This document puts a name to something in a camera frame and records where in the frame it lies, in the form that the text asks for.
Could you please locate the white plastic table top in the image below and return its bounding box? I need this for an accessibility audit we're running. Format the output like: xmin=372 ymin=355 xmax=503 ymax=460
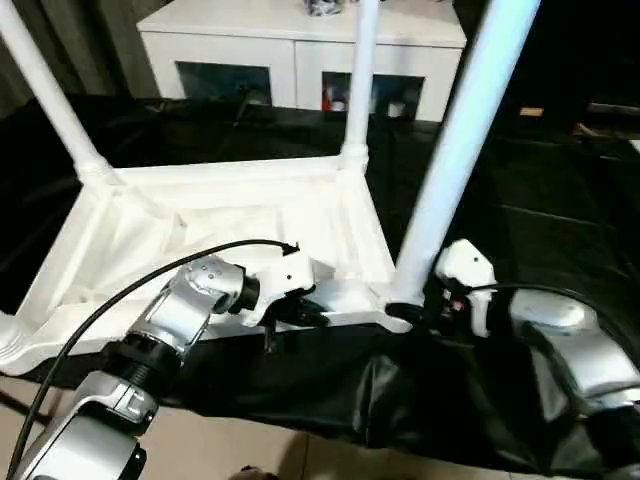
xmin=0 ymin=149 xmax=416 ymax=379

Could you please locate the black table mat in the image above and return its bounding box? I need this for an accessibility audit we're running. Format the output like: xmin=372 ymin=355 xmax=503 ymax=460
xmin=0 ymin=89 xmax=640 ymax=476

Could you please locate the long black bar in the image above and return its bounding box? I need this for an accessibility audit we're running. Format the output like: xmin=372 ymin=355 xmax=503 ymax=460
xmin=587 ymin=102 xmax=640 ymax=114

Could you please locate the white sideboard cabinet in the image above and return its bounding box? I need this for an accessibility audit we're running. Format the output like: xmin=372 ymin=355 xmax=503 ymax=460
xmin=137 ymin=0 xmax=466 ymax=124

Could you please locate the grey pleated curtain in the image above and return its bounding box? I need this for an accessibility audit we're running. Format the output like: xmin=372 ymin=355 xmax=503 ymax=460
xmin=0 ymin=0 xmax=161 ymax=116

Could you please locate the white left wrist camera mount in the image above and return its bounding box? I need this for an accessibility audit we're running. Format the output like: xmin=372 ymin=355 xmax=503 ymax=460
xmin=242 ymin=252 xmax=316 ymax=331

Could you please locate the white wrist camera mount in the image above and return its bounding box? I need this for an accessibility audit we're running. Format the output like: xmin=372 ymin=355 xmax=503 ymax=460
xmin=242 ymin=252 xmax=316 ymax=331
xmin=433 ymin=238 xmax=496 ymax=337

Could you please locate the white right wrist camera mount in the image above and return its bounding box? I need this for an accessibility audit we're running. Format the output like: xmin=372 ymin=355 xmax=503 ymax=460
xmin=433 ymin=238 xmax=496 ymax=337

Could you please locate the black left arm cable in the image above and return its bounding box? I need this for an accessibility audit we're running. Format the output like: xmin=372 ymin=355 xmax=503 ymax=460
xmin=9 ymin=239 xmax=301 ymax=480

